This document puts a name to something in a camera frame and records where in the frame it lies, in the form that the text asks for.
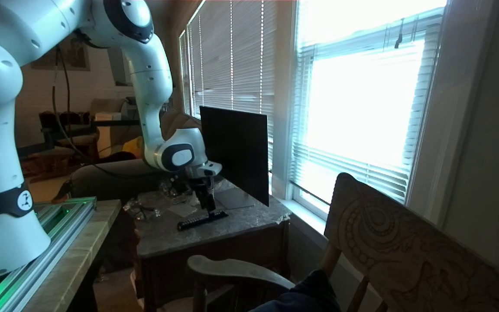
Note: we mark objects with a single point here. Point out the black remote control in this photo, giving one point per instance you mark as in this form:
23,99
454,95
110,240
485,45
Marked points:
199,221

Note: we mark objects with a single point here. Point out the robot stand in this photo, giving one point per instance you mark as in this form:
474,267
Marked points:
72,242

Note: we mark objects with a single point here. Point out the window with closed blinds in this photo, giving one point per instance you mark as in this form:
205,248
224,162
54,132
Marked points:
232,56

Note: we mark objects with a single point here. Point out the clear plastic wrap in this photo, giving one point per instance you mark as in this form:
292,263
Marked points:
173,190
141,210

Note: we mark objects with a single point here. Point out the yellow object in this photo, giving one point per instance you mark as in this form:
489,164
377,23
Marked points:
133,147

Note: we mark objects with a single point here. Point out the window with white blinds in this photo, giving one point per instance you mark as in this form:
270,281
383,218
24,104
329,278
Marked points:
362,108

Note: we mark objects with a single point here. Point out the carved wooden chair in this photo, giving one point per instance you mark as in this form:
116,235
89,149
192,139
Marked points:
405,251

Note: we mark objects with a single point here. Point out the framed wall picture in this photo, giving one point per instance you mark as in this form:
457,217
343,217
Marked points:
74,54

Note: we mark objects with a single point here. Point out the grey square mat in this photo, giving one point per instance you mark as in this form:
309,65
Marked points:
234,198

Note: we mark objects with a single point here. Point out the black flat monitor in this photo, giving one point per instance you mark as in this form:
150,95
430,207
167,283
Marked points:
236,151

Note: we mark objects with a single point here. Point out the grey sofa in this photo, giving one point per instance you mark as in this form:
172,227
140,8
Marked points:
111,180

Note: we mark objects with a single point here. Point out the row of dark wooden chairs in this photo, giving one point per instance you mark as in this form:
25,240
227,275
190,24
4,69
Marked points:
65,130

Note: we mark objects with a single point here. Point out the dark cloth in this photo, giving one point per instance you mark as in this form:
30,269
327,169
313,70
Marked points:
306,297

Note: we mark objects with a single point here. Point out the grey paper sheet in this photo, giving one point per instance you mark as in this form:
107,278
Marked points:
182,209

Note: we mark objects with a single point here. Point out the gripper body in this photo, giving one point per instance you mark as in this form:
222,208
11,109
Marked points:
199,178

